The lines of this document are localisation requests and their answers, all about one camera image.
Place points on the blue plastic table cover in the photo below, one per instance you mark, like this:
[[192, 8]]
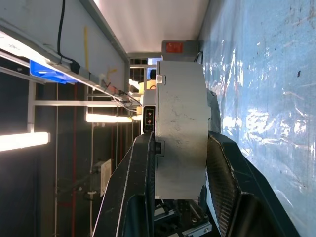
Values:
[[266, 98]]

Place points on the white backdrop panel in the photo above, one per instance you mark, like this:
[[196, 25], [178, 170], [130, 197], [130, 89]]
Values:
[[153, 24]]

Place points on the copper wound stator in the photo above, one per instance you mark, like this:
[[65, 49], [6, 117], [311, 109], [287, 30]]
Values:
[[185, 123]]

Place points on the grey wall junction box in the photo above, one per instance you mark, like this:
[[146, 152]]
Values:
[[103, 177]]

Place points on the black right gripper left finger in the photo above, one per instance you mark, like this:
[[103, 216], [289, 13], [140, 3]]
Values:
[[128, 185]]

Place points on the long fluorescent tube light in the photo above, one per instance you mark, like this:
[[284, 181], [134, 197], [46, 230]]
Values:
[[22, 141], [108, 118]]

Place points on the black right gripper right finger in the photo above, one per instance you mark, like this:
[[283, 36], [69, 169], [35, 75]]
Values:
[[234, 185]]

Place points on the blue plastic bin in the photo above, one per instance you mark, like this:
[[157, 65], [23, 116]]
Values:
[[49, 74]]

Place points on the yellow tape strip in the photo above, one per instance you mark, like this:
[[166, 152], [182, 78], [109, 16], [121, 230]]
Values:
[[86, 47]]

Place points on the grey box red label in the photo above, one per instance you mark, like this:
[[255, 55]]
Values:
[[180, 48]]

